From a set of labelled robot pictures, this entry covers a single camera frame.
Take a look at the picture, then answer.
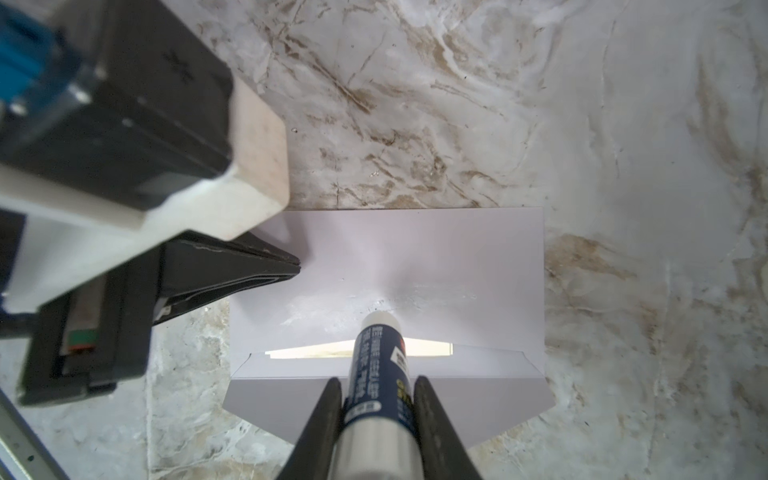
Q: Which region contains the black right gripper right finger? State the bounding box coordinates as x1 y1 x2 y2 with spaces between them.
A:
414 376 482 480

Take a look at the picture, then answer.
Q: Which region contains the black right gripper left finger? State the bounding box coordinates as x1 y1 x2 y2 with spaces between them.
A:
276 378 342 480

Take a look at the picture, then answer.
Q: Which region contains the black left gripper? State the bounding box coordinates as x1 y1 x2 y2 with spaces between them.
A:
1 232 301 406

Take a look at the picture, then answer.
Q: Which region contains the blue glue stick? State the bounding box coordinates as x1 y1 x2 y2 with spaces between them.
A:
329 311 424 479

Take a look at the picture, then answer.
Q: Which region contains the lavender envelope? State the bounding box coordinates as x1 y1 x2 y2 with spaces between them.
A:
223 208 555 447

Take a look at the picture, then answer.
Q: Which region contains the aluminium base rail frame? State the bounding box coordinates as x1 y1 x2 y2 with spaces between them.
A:
1 392 69 480

